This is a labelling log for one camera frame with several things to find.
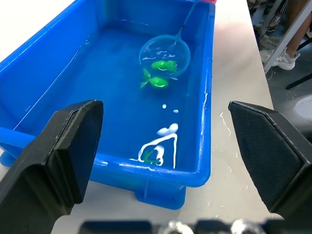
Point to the bystander leg with white sneaker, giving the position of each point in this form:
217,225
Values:
282,58

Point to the blue plastic tub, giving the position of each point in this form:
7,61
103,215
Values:
97,97

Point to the pink plastic bucket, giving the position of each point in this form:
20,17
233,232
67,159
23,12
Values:
211,1

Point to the green toy fish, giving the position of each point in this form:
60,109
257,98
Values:
161,65
157,82

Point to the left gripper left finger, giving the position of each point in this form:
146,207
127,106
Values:
36,175

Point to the white metal table leg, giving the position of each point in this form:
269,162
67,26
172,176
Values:
287,39

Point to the blue-rimmed fish net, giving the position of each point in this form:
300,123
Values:
188,22

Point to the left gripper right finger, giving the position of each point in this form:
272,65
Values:
278,158

